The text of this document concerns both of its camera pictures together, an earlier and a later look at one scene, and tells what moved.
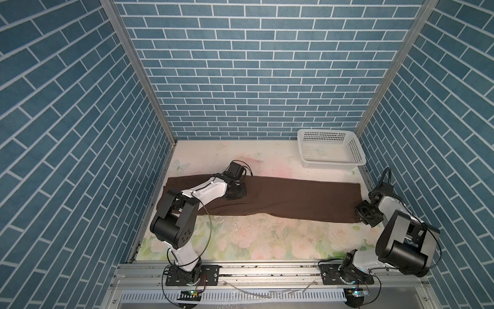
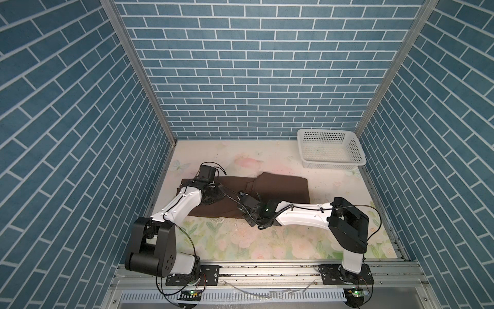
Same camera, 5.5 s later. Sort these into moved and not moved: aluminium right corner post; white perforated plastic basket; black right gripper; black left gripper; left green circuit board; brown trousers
Moved: brown trousers; black right gripper; black left gripper
Not moved: white perforated plastic basket; left green circuit board; aluminium right corner post
